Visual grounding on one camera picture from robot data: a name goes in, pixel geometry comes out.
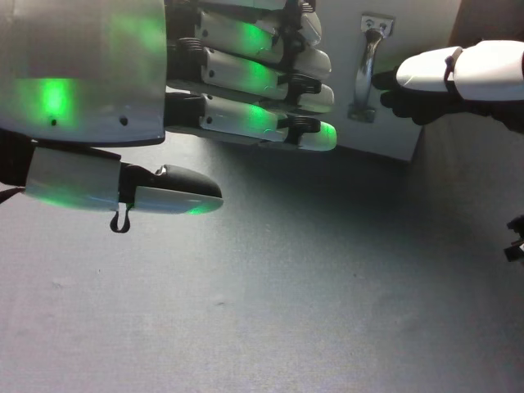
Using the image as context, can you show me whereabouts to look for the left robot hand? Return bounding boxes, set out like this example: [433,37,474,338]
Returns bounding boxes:
[0,0,338,234]

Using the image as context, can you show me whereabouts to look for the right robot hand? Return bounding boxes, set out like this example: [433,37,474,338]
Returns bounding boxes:
[371,39,524,134]

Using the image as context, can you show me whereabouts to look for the cabinet door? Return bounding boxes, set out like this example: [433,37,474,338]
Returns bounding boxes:
[325,0,464,164]

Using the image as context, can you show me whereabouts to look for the metal door handle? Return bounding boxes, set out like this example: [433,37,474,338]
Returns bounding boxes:
[346,13,396,124]

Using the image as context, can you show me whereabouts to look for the light wooden box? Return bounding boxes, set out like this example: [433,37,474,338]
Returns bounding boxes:
[448,0,524,44]

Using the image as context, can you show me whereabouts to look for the grey table cloth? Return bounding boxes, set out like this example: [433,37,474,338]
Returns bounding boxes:
[0,130,524,393]

